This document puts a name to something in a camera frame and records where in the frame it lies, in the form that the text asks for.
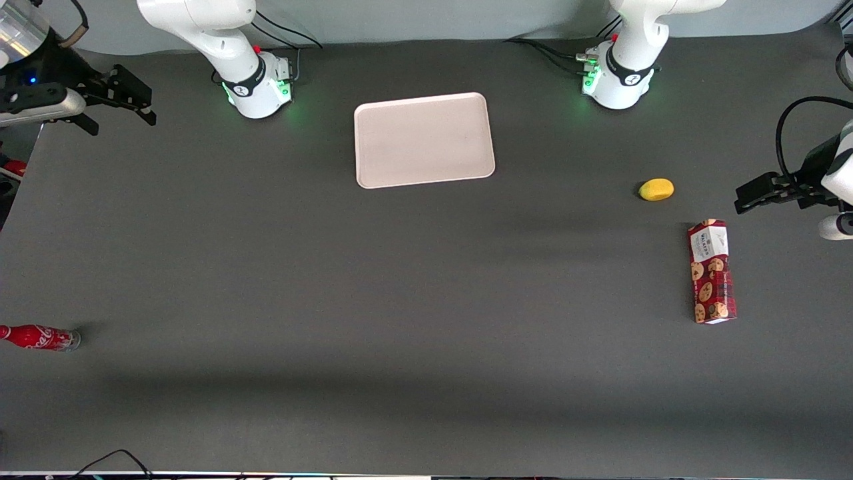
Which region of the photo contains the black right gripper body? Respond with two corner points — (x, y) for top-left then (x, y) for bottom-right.
(0, 29), (111, 113)

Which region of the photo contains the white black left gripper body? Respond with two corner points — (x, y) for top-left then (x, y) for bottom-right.
(794, 119), (853, 209)

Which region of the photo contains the red coke bottle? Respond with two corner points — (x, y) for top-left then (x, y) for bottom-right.
(0, 323), (82, 353)

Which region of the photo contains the beige rectangular plastic tray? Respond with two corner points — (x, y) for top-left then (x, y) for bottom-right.
(353, 92), (496, 190)

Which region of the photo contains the red cookie box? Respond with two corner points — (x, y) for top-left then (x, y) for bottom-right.
(687, 219), (738, 325)

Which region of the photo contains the yellow lemon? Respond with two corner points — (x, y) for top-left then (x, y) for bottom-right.
(638, 177), (675, 202)

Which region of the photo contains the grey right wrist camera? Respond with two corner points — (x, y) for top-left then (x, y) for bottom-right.
(0, 87), (88, 128)

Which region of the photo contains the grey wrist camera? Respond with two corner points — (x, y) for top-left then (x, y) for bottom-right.
(0, 87), (88, 128)
(818, 212), (853, 241)

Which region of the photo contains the brown looped wrist cable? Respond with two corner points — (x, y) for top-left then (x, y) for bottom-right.
(59, 0), (91, 49)

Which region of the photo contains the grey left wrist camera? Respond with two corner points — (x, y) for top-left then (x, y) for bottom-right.
(818, 212), (853, 241)

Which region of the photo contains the black looped gripper cable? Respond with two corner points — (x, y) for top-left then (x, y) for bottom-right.
(775, 96), (853, 189)

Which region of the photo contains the black cable at table corner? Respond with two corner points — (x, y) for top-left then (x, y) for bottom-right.
(835, 43), (853, 93)

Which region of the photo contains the black right arm base cable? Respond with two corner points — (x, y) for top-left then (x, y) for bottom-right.
(212, 9), (325, 86)

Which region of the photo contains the black arm base cable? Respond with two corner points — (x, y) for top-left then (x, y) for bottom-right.
(502, 15), (623, 78)
(212, 9), (325, 86)

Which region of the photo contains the black left arm base cable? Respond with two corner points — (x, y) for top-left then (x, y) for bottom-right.
(502, 15), (623, 78)

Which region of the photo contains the thin black table edge cable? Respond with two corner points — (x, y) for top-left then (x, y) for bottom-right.
(69, 449), (155, 480)

